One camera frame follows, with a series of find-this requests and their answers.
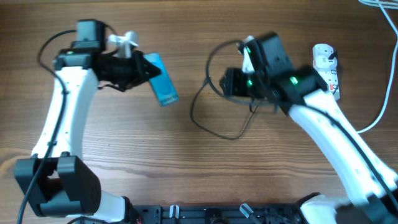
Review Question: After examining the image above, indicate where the blue Samsung Galaxy smartphone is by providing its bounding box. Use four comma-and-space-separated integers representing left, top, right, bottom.
144, 52, 179, 106

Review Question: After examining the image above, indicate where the black USB charging cable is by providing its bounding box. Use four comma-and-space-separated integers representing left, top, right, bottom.
189, 49, 343, 140

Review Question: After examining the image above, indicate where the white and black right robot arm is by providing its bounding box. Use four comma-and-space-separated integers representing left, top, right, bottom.
220, 32, 397, 223

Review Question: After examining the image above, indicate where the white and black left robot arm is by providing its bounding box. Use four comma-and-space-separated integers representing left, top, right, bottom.
14, 19, 161, 223

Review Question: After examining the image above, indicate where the white USB charger plug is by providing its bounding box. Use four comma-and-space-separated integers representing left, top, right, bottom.
313, 55, 338, 71

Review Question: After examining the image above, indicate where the white power strip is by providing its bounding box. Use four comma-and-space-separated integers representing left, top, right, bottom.
312, 44, 340, 101

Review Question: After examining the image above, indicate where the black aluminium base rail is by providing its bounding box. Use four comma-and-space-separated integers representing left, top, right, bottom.
134, 203, 307, 224

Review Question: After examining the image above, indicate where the white power strip cord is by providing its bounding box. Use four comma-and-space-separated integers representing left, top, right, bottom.
356, 0, 398, 135

